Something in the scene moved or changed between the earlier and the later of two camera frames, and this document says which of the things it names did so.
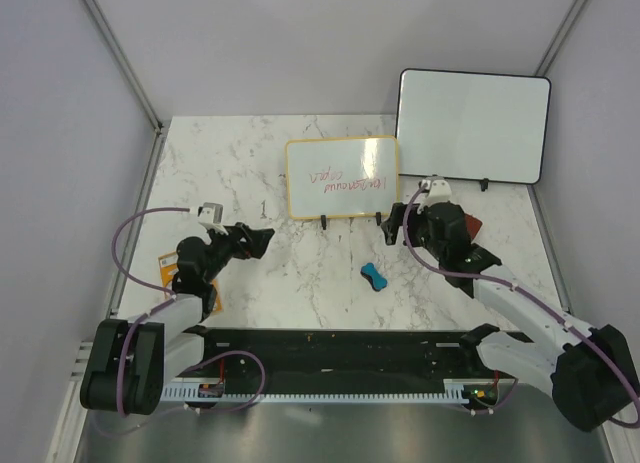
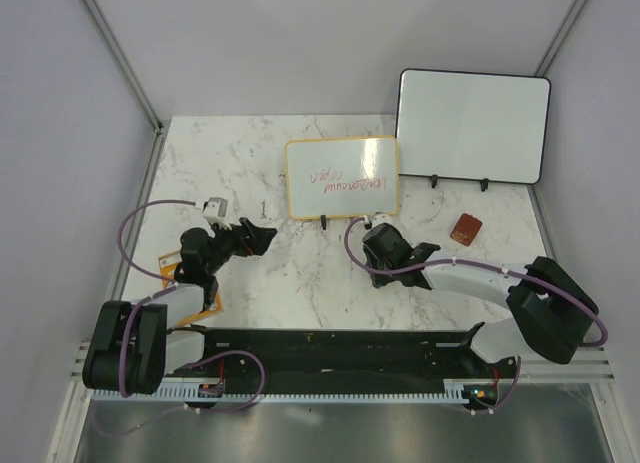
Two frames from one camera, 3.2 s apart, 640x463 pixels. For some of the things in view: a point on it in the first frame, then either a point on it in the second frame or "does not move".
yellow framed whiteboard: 342,177 does not move
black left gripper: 255,243 does not move
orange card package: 169,267 does not move
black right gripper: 395,220 to 380,279
